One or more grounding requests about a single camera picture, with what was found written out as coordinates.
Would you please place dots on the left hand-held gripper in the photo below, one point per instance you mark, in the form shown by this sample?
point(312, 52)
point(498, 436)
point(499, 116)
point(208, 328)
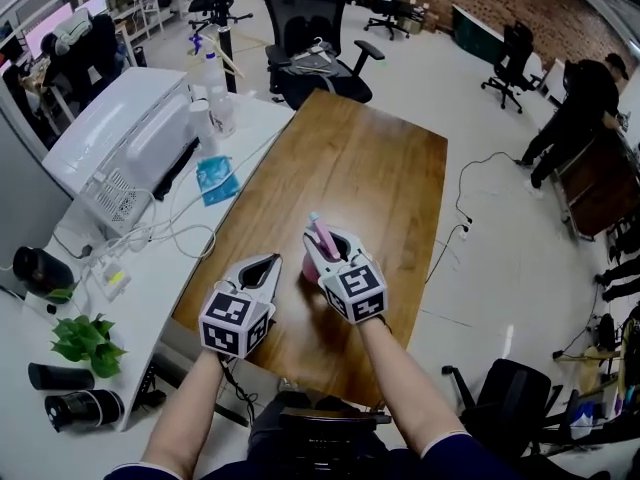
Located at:
point(227, 325)

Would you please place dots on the brown wooden cabinet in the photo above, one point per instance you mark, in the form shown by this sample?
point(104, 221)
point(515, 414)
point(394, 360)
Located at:
point(602, 183)

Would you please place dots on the black office chair with clothes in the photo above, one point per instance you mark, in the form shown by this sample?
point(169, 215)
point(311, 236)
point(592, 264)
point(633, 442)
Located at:
point(310, 13)

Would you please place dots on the black round speaker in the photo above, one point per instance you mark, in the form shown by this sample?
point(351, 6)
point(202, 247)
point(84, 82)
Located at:
point(40, 270)

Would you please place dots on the black cylinder flask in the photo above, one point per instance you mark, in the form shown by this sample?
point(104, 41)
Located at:
point(60, 377)

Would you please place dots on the white power strip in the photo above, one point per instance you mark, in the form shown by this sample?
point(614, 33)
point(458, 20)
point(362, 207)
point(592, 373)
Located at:
point(112, 279)

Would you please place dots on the white plastic cup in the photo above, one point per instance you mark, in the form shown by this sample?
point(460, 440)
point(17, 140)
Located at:
point(204, 125)

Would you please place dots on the small computer monitor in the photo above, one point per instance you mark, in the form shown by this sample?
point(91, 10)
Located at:
point(92, 4)

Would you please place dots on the person's left forearm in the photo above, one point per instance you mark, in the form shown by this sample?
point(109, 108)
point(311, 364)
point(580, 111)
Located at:
point(185, 408)

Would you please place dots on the pink spray bottle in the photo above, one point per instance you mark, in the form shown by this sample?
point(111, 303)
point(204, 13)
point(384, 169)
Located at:
point(326, 240)

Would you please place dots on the dark green board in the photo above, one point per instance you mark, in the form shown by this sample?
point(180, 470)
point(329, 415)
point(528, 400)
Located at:
point(475, 35)

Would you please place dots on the green potted plant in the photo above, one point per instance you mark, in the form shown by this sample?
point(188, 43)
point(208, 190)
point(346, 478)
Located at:
point(87, 343)

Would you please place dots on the person's right forearm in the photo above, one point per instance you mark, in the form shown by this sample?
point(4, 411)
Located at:
point(405, 388)

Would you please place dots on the black pole stand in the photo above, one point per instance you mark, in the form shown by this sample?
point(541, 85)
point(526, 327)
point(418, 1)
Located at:
point(226, 28)

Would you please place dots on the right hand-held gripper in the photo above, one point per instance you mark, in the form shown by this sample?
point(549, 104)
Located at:
point(355, 293)

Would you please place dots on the person's dark trousers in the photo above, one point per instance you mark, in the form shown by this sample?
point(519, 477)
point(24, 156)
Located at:
point(320, 443)

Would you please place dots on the clear purple-trigger spray bottle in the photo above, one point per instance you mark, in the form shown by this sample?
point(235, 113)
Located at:
point(220, 103)

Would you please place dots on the blue plastic packet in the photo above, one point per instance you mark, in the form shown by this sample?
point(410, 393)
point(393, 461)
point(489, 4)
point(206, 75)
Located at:
point(216, 180)

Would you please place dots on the wide computer monitor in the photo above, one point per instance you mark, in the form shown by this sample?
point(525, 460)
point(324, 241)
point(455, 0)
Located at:
point(47, 30)

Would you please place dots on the white box-shaped appliance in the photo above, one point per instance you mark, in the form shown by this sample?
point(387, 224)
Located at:
point(130, 138)

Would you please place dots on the white clothes hanger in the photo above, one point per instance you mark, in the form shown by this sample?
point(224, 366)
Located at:
point(314, 50)

